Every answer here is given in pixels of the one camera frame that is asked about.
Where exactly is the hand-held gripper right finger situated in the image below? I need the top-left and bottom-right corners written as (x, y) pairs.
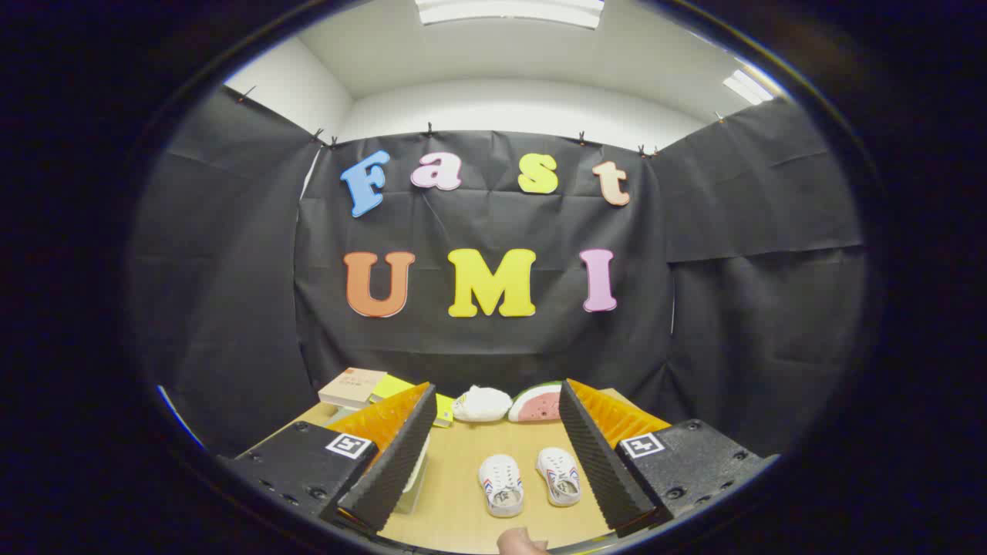
top-left (559, 378), bottom-right (776, 538)

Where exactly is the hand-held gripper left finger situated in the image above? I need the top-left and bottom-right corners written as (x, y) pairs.
top-left (220, 383), bottom-right (438, 534)

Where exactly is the cream fabric storage box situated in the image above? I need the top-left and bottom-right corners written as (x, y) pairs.
top-left (393, 436), bottom-right (431, 515)

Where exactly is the white canvas shoe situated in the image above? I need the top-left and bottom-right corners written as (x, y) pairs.
top-left (536, 447), bottom-right (583, 508)
top-left (478, 454), bottom-right (526, 518)

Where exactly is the yellow cover book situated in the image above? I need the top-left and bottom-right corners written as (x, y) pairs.
top-left (369, 375), bottom-right (456, 429)

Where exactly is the watermelon slice plush toy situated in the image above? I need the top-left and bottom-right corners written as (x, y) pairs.
top-left (507, 381), bottom-right (565, 424)

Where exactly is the tan paperback book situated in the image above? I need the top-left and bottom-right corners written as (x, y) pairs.
top-left (318, 368), bottom-right (389, 410)

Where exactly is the white plush toy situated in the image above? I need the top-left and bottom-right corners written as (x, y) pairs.
top-left (451, 385), bottom-right (514, 423)

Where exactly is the black backdrop cloth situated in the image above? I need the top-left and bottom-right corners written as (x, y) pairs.
top-left (127, 85), bottom-right (868, 463)

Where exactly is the ceiling light panel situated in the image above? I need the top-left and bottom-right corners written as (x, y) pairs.
top-left (415, 0), bottom-right (606, 30)
top-left (723, 69), bottom-right (774, 106)

